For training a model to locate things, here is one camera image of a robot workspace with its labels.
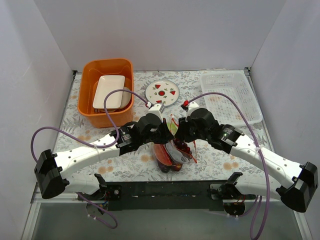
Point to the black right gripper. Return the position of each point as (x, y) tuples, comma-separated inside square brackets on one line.
[(182, 131)]

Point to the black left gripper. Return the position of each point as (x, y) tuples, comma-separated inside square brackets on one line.
[(164, 131)]

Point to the fake red grape bunch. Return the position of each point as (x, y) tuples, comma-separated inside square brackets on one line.
[(182, 146)]

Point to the clear orange zip top bag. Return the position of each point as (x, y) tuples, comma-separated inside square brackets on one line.
[(178, 157)]

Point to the fake watermelon slice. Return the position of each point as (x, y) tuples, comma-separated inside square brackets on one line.
[(161, 154)]

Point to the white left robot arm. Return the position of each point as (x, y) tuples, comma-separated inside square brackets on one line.
[(56, 172)]

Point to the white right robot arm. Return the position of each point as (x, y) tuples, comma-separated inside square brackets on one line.
[(292, 183)]

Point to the fake green lime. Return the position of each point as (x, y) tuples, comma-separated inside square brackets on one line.
[(173, 127)]

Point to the beige round dish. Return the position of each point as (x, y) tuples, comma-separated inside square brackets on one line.
[(126, 98)]

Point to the round watermelon pattern plate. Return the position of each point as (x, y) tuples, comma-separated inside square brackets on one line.
[(163, 92)]

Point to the white plastic mesh basket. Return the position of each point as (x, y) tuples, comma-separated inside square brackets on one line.
[(234, 84)]

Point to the white rectangular plate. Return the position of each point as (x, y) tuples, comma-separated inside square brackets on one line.
[(106, 84)]

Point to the orange plastic tub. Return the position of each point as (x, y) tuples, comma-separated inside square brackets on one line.
[(91, 73)]

